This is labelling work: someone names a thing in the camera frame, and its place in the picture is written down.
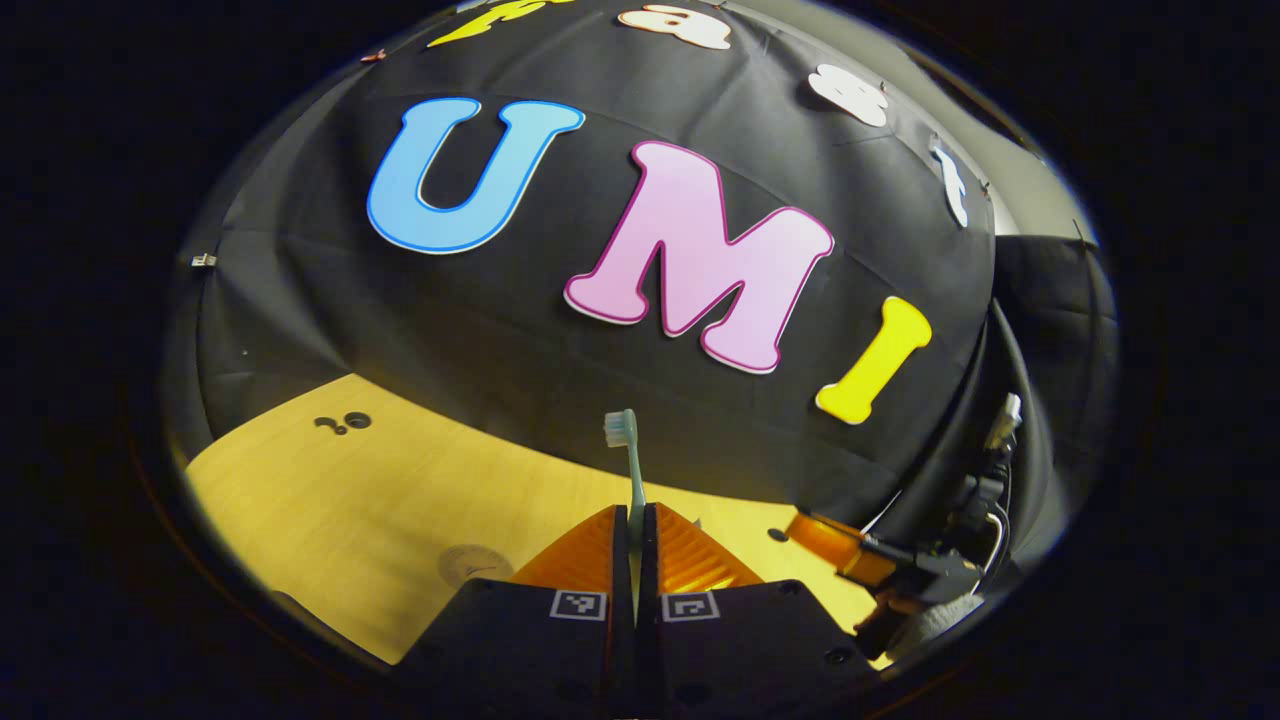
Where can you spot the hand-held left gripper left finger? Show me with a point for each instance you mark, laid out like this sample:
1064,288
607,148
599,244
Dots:
530,650

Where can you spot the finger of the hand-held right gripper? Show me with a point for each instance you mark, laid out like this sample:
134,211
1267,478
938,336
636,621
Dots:
830,545

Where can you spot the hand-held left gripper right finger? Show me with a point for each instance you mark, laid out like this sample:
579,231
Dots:
740,650

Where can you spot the round cork coaster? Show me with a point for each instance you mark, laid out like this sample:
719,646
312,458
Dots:
470,565

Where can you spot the light blue toothbrush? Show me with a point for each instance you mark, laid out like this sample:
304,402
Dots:
621,428

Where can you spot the wooden desktop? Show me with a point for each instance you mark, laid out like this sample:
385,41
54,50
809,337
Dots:
350,500

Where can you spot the black backdrop cloth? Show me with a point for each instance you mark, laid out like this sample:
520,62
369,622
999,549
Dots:
500,330

